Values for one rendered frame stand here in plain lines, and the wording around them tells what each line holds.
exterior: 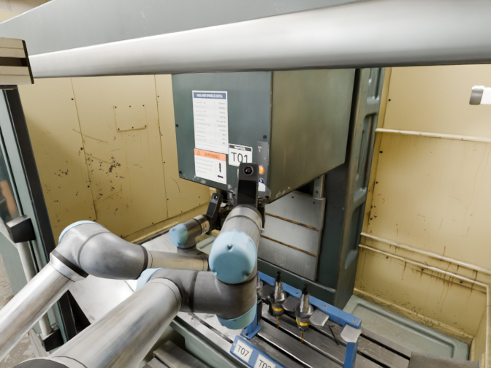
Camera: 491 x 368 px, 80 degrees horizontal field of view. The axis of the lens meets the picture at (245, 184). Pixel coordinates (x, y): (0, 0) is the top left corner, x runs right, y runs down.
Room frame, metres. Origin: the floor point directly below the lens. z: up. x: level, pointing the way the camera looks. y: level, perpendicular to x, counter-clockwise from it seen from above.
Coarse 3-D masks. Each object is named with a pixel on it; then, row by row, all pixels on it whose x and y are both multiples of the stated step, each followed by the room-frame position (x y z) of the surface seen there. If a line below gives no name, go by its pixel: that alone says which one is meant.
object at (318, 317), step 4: (316, 312) 0.83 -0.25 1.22; (320, 312) 0.83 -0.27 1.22; (312, 316) 0.81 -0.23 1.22; (316, 316) 0.81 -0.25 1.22; (320, 316) 0.81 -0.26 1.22; (324, 316) 0.81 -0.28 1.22; (328, 316) 0.81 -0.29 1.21; (312, 320) 0.80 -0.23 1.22; (316, 320) 0.80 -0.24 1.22; (320, 320) 0.80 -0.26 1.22; (324, 320) 0.80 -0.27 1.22; (316, 324) 0.78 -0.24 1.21; (320, 324) 0.78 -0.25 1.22
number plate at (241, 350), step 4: (240, 344) 0.94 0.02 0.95; (244, 344) 0.93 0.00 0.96; (236, 348) 0.93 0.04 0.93; (240, 348) 0.93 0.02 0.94; (244, 348) 0.92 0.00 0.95; (248, 348) 0.91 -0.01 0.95; (236, 352) 0.92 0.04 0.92; (240, 352) 0.92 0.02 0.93; (244, 352) 0.91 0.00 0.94; (248, 352) 0.91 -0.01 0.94; (240, 356) 0.91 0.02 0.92; (244, 356) 0.90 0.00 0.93; (248, 356) 0.89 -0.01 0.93; (244, 360) 0.89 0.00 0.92; (248, 360) 0.89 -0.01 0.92
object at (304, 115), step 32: (192, 96) 1.06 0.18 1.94; (256, 96) 0.89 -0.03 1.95; (288, 96) 0.92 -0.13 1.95; (320, 96) 1.10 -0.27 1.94; (192, 128) 1.07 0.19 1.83; (256, 128) 0.89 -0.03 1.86; (288, 128) 0.93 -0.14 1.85; (320, 128) 1.12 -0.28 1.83; (192, 160) 1.07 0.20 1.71; (288, 160) 0.94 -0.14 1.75; (320, 160) 1.14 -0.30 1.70; (288, 192) 0.95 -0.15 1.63
